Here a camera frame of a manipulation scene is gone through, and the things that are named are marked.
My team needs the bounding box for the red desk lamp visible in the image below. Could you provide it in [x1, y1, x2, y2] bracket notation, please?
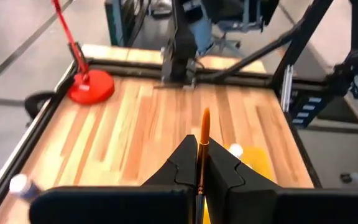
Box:
[50, 0, 116, 106]

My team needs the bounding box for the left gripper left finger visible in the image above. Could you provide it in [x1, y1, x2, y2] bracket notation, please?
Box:
[141, 134, 198, 224]

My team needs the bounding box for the dark paint bottle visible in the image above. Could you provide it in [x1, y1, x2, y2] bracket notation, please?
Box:
[8, 173, 43, 205]

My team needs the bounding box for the black power strip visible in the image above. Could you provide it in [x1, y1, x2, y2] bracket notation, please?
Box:
[290, 93, 326, 128]

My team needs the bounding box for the white metal bracket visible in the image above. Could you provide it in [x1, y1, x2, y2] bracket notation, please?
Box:
[280, 64, 294, 113]

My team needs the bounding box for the black table edge rail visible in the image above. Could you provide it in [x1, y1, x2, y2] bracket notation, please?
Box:
[283, 110, 323, 189]

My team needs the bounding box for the yellow translucent plastic bin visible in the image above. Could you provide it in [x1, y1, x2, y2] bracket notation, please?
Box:
[202, 143, 278, 224]

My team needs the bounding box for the blue office chair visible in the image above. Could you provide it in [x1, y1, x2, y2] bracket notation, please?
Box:
[188, 0, 281, 57]

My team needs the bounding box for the blue-grey metal stand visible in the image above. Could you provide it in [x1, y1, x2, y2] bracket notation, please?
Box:
[104, 0, 152, 47]

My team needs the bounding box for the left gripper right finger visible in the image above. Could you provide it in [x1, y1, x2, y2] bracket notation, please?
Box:
[205, 138, 281, 224]

